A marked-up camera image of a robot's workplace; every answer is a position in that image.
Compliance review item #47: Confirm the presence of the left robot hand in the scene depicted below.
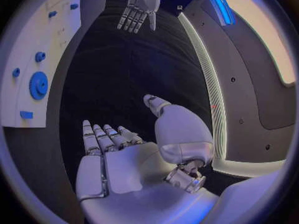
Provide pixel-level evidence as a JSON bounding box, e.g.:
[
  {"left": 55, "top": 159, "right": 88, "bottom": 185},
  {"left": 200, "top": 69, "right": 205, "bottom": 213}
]
[{"left": 116, "top": 0, "right": 162, "bottom": 34}]

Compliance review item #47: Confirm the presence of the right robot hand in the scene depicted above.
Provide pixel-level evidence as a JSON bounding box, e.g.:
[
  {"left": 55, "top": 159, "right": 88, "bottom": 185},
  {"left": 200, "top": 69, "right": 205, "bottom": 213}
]
[{"left": 75, "top": 94, "right": 219, "bottom": 224}]

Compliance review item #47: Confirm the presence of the white task board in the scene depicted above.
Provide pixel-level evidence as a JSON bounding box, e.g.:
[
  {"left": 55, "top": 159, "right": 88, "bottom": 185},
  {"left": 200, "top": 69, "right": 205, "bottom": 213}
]
[{"left": 0, "top": 0, "right": 82, "bottom": 128}]

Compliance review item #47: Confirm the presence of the glowing light bar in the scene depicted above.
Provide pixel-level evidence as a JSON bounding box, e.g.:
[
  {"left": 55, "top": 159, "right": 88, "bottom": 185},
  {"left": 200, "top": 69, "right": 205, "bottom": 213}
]
[{"left": 202, "top": 0, "right": 236, "bottom": 26}]

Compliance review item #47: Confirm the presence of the small blue knob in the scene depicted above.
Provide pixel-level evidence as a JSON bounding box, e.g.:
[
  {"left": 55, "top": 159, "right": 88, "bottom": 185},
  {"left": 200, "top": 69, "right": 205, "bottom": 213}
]
[{"left": 34, "top": 51, "right": 47, "bottom": 63}]

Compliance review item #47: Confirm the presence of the blue block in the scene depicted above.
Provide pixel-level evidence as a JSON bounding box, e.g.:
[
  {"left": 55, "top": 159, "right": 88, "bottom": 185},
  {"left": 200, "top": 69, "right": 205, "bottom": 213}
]
[{"left": 19, "top": 111, "right": 34, "bottom": 120}]

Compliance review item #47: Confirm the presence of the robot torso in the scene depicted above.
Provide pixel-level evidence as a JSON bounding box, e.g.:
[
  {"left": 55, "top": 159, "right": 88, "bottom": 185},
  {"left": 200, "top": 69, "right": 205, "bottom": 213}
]
[{"left": 177, "top": 0, "right": 298, "bottom": 178}]

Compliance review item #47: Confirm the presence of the blue gear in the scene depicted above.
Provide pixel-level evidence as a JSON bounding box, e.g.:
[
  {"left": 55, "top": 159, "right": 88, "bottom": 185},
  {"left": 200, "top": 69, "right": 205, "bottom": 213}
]
[{"left": 28, "top": 71, "right": 49, "bottom": 101}]

